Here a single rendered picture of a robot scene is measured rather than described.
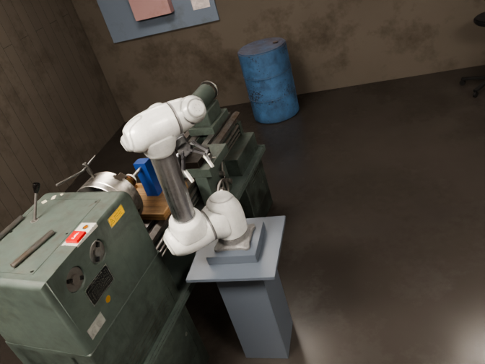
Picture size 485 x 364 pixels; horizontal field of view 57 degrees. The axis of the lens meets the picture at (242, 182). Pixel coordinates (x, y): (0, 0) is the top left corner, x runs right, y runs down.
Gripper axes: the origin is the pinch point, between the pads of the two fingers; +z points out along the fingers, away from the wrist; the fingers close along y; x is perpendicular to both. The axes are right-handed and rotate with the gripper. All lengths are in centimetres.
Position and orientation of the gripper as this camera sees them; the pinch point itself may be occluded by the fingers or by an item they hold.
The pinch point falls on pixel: (201, 172)
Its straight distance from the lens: 223.3
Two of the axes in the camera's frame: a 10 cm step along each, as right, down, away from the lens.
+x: 2.8, -2.0, 9.4
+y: 7.6, -5.5, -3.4
